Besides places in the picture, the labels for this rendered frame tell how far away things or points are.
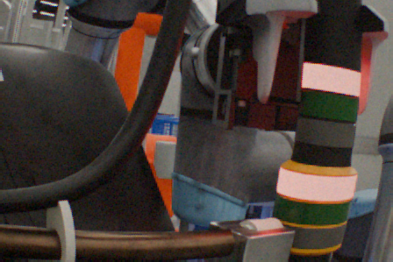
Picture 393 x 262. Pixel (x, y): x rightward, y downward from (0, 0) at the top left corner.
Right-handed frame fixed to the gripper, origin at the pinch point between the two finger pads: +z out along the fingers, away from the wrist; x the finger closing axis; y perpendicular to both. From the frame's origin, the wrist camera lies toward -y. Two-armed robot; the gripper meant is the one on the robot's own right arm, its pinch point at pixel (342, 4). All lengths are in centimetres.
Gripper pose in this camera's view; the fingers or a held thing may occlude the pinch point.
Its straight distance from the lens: 26.2
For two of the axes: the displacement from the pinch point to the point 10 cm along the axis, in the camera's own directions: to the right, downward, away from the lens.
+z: 1.5, 0.6, -9.9
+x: -9.8, -1.0, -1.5
